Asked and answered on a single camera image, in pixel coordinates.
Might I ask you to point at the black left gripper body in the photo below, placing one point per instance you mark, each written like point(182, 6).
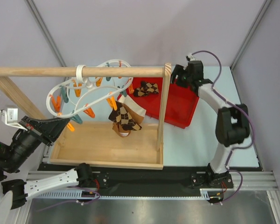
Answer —
point(28, 126)

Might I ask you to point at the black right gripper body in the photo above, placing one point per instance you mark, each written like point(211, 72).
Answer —
point(183, 76)

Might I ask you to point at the white round clip hanger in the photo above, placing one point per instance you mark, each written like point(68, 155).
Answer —
point(78, 94)

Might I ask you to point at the brown argyle sock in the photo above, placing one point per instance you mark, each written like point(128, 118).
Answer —
point(125, 118)
point(146, 89)

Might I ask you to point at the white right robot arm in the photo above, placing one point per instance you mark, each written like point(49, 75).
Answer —
point(232, 125)

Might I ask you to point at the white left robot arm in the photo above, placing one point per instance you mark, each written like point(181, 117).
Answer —
point(15, 162)

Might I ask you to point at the red plastic tray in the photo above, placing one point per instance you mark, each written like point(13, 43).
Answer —
point(181, 103)

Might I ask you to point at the light blue table mat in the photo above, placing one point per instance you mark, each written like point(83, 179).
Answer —
point(195, 145)

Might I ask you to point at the wooden rack with tray base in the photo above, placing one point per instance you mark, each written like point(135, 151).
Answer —
point(96, 143)

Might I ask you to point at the orange and cream sock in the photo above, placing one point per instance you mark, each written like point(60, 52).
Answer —
point(135, 107)

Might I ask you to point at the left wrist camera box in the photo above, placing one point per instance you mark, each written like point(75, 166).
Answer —
point(9, 117)

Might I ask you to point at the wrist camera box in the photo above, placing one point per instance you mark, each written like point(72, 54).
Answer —
point(190, 57)
point(9, 117)

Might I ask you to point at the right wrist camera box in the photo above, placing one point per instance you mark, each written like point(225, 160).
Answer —
point(190, 57)

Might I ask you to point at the aluminium mounting rail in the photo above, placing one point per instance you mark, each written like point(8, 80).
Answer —
point(176, 184)

